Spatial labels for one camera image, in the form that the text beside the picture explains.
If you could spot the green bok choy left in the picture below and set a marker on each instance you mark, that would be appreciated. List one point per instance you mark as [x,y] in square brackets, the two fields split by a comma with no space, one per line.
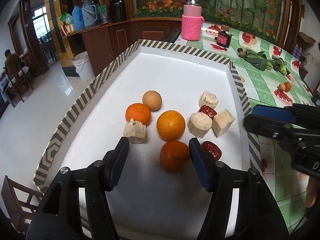
[258,60]

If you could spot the wooden chair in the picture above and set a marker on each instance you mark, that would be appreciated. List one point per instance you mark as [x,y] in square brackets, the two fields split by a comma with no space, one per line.
[21,203]

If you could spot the seated person in brown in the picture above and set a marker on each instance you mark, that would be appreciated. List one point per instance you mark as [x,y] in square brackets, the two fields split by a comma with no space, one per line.
[13,65]

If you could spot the green bok choy right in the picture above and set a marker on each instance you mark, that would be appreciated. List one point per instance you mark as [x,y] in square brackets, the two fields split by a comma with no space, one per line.
[279,65]

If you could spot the white plastic bucket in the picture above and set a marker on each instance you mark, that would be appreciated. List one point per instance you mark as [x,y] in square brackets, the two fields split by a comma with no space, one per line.
[83,66]

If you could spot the beige sugarcane chunk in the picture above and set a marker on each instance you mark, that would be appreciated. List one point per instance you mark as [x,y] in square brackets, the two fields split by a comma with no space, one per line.
[199,124]
[208,99]
[222,122]
[135,132]

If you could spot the red jujube date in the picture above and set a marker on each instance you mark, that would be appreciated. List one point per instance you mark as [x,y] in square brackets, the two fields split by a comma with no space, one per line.
[213,149]
[208,111]

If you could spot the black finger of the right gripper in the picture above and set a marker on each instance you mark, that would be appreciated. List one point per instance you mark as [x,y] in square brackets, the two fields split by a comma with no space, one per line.
[272,128]

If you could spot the green fruit print tablecloth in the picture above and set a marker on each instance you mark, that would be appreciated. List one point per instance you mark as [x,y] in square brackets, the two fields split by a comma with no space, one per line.
[287,185]

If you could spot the small black red jar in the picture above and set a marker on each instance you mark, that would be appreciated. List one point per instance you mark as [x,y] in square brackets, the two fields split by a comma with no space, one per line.
[223,39]

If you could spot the pink knitted sleeve bottle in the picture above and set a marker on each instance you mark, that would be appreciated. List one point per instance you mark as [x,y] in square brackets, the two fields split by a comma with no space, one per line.
[192,20]

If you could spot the purple bottles on shelf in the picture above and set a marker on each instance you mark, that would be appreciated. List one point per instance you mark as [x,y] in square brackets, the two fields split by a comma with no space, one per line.
[297,52]

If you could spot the grey thermos kettle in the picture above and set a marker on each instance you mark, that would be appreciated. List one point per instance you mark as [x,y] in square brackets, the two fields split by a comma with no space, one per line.
[90,13]

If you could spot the wooden cabinet counter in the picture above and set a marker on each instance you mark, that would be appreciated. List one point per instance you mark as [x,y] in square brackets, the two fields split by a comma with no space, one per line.
[107,41]

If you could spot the brown round longan fruit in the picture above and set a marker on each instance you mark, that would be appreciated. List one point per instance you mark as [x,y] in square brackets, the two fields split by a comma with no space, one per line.
[152,99]

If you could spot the green bok choy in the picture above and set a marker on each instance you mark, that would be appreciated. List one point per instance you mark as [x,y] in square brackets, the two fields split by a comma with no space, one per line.
[258,60]
[279,65]

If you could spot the small brown kiwi fruit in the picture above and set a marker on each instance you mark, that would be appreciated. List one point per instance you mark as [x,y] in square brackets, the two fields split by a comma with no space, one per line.
[242,54]

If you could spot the orange tangerine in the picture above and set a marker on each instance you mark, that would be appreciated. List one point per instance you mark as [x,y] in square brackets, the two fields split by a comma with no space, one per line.
[287,86]
[138,112]
[170,125]
[174,156]

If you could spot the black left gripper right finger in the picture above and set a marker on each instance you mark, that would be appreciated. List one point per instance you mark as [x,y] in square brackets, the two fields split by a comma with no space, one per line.
[217,178]

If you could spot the blue water jug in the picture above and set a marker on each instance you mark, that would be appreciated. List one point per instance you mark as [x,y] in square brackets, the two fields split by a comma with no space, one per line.
[78,20]

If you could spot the person right hand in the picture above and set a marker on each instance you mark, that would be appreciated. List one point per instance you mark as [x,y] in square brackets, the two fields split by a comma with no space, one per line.
[311,191]

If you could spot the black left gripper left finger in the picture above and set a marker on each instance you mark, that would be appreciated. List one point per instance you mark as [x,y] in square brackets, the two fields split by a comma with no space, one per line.
[101,177]

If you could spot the white tray with striped rim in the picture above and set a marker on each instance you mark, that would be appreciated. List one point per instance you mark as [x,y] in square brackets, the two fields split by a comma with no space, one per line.
[149,203]

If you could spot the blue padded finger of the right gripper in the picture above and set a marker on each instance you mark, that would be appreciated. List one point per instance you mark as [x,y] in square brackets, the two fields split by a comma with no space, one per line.
[276,113]

